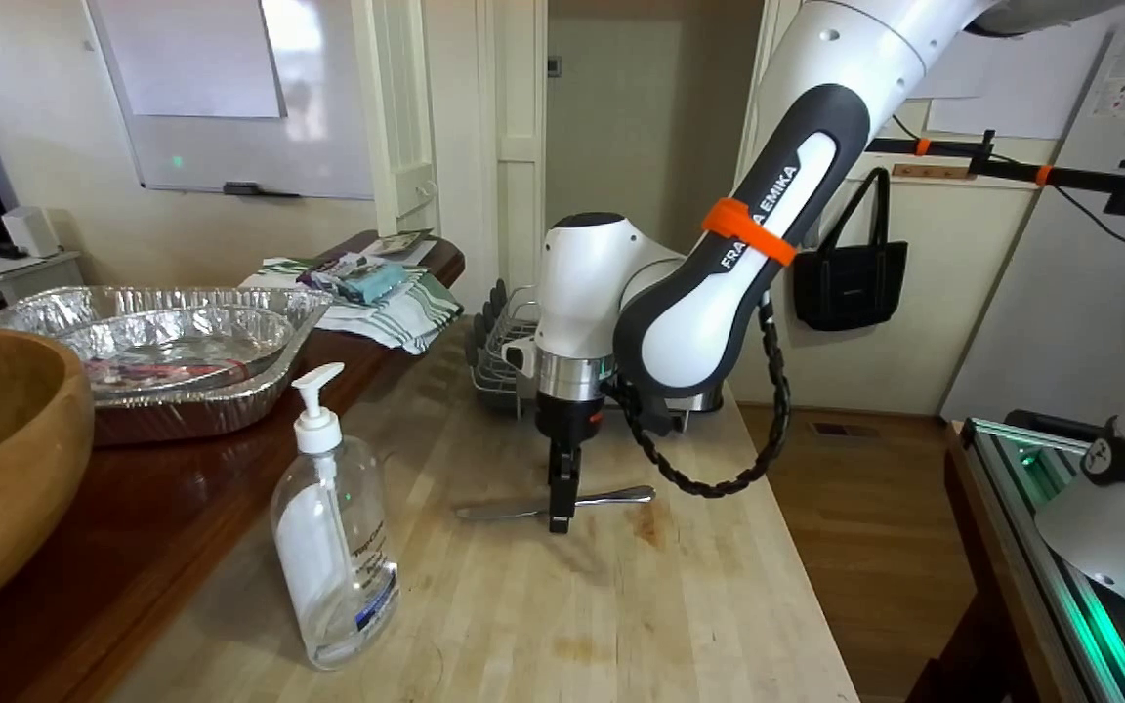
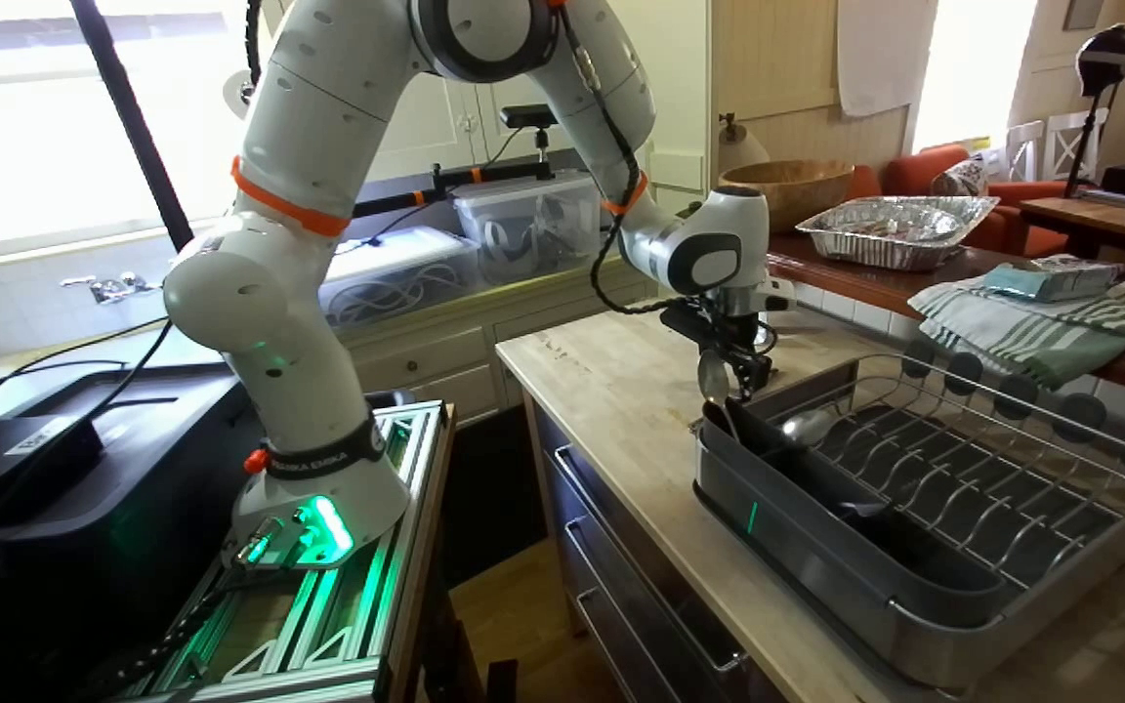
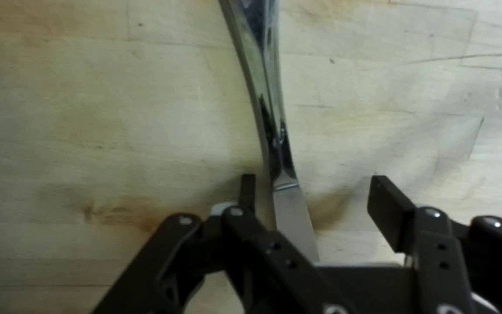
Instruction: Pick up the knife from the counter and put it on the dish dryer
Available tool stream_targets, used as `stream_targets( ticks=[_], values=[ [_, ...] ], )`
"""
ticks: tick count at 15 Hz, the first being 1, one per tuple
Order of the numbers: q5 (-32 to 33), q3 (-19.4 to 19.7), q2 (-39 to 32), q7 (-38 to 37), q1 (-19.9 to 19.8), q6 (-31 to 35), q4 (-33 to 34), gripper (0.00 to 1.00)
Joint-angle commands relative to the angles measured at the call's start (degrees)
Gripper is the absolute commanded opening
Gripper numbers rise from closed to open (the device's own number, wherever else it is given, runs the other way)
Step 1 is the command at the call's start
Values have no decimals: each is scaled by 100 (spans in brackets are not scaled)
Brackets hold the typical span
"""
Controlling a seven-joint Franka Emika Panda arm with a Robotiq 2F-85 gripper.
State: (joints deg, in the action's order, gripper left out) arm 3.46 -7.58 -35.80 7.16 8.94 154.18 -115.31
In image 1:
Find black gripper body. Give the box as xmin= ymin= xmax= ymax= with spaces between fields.
xmin=533 ymin=396 xmax=607 ymax=452

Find silver table knife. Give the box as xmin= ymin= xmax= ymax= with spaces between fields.
xmin=452 ymin=484 xmax=661 ymax=527

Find metal dish drying rack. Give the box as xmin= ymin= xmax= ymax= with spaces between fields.
xmin=468 ymin=277 xmax=546 ymax=423

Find striped kitchen towels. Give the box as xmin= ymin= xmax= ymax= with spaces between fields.
xmin=240 ymin=230 xmax=468 ymax=359

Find teal box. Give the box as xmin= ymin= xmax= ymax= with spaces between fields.
xmin=331 ymin=255 xmax=417 ymax=312

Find clear hand sanitizer pump bottle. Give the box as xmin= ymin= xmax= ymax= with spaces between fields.
xmin=266 ymin=359 xmax=407 ymax=672

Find black tote bag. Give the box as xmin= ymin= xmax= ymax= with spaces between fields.
xmin=790 ymin=165 xmax=915 ymax=335

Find aluminium foil tray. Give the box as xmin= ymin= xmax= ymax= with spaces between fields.
xmin=0 ymin=281 xmax=335 ymax=448

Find dark wooden table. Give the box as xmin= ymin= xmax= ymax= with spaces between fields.
xmin=0 ymin=230 xmax=468 ymax=703

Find black rod with orange clamps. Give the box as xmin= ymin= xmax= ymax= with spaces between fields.
xmin=868 ymin=125 xmax=1125 ymax=224

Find aluminium extrusion robot stand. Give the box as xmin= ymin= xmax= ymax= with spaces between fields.
xmin=946 ymin=411 xmax=1125 ymax=703

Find whiteboard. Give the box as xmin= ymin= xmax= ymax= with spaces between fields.
xmin=80 ymin=0 xmax=378 ymax=202

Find orange cable strap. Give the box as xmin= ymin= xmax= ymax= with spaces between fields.
xmin=701 ymin=193 xmax=804 ymax=272

